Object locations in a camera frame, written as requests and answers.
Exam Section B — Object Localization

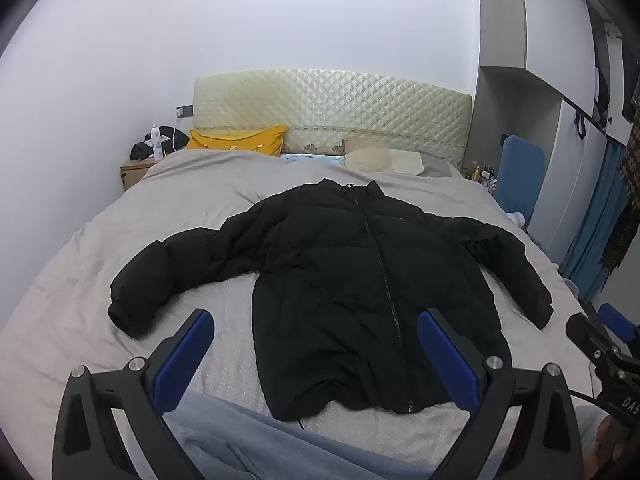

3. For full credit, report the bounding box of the beige pillow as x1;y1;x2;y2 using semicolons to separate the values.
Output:
342;135;396;172

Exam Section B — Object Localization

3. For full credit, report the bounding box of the person's right hand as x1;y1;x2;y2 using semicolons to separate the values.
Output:
582;412;623;480

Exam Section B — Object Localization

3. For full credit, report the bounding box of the grey fleece clothing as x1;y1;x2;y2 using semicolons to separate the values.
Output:
112;391;501;480

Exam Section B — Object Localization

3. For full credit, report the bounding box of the light blue sheet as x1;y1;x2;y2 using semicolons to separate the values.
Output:
280;152;347;167

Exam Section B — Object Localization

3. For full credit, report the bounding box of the row of small bottles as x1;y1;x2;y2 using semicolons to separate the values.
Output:
469;161;499;187

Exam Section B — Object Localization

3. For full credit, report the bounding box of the grey pillow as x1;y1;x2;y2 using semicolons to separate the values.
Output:
420;154;463;179

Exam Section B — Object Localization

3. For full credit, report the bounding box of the yellow pillow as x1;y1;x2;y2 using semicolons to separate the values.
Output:
184;124;288;157

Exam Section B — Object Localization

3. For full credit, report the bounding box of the black puffer jacket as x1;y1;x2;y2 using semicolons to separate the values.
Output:
107;178;555;423

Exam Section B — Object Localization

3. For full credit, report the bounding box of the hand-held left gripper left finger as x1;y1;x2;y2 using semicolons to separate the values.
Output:
52;308;216;480

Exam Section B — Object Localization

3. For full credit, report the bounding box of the blue padded board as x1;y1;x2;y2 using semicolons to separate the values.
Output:
492;135;547;226

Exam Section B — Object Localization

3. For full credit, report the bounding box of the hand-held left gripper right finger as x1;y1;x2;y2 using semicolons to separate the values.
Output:
417;308;583;480

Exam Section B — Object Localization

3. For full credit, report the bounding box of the grey bed cover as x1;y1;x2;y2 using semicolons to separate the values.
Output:
0;149;596;480

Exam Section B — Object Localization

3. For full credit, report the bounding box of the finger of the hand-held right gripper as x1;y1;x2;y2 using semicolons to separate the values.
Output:
566;312;623;361
597;302;640;343

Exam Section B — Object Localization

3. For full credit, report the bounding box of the blue curtain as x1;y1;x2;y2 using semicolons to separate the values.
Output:
560;142;628;303

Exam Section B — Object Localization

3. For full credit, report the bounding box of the cream quilted headboard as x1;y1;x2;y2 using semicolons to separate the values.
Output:
192;69;473;171

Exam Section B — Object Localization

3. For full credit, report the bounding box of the black bag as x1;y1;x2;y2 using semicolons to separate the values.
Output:
131;130;188;162

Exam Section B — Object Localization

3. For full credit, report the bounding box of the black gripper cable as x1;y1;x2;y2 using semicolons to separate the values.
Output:
565;387;608;413

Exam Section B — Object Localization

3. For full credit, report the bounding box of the white and grey wardrobe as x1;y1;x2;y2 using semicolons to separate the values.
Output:
475;0;640;268

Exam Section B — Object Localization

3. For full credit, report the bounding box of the wooden nightstand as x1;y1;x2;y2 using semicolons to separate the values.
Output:
120;159;161;191

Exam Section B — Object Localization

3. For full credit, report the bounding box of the white textured bed sheet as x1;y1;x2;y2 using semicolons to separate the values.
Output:
190;260;591;466

